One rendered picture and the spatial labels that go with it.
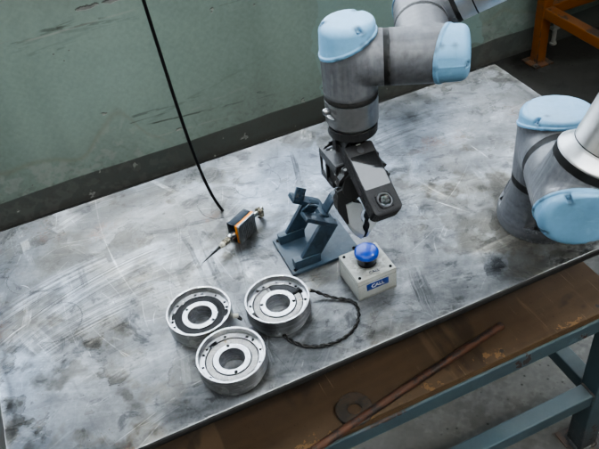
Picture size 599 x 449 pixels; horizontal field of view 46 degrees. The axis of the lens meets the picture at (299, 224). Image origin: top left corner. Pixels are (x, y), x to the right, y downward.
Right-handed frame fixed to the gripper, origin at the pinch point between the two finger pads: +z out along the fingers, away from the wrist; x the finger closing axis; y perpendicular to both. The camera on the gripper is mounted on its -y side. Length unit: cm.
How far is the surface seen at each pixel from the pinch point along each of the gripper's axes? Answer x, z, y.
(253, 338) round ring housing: 22.1, 7.9, -4.5
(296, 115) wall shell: -49, 84, 161
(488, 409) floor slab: -39, 91, 11
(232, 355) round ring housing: 26.0, 9.7, -4.6
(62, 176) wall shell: 47, 77, 161
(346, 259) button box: 2.7, 6.3, 2.1
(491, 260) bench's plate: -20.3, 10.8, -6.2
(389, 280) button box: -2.3, 8.7, -3.5
